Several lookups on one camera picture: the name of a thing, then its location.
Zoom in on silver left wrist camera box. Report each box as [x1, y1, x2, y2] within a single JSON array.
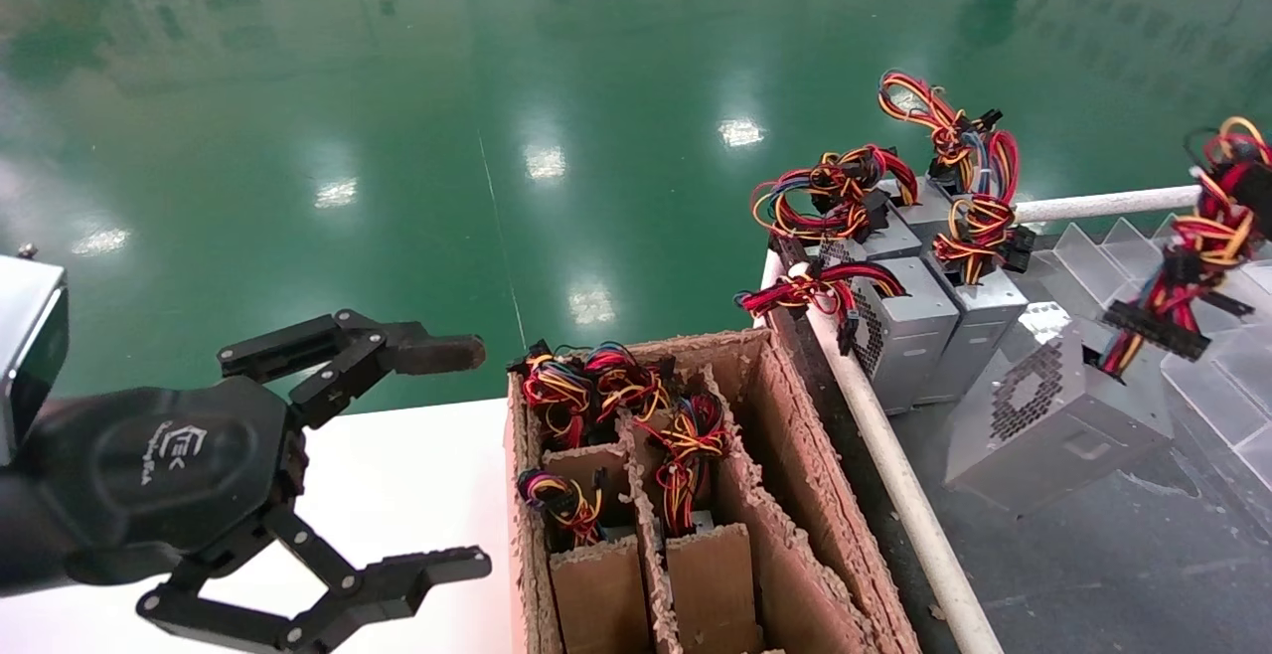
[[0, 245, 71, 468]]

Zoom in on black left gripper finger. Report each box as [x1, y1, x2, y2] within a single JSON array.
[[137, 505, 493, 654], [217, 309, 488, 428]]

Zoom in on silver power supply, tall wires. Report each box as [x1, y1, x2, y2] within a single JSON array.
[[878, 71, 1022, 249]]

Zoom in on silver power supply, orange wires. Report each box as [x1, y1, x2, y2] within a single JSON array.
[[914, 195, 1037, 407]]

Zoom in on long white pipe rail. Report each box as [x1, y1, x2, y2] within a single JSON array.
[[760, 246, 1005, 654]]

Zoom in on brown cardboard divider box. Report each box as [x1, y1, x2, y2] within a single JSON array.
[[504, 328, 920, 654]]

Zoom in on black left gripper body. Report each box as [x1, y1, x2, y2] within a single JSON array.
[[0, 378, 309, 597]]

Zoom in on translucent plastic divider tray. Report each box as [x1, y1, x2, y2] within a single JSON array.
[[1024, 215, 1272, 496]]

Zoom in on tilted silver power supply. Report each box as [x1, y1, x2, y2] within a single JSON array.
[[944, 117, 1272, 518]]

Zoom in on short white pipe rail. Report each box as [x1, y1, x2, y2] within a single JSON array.
[[1014, 185, 1203, 226]]

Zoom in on power supply with coloured wires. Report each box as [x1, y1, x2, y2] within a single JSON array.
[[517, 468, 609, 548], [510, 339, 597, 448], [636, 394, 733, 538], [586, 341, 679, 423]]

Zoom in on silver power supply, red wires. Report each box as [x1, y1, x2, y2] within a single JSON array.
[[735, 256, 961, 416]]

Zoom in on silver power supply, looped wires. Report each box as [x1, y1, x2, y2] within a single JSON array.
[[750, 145, 925, 267]]

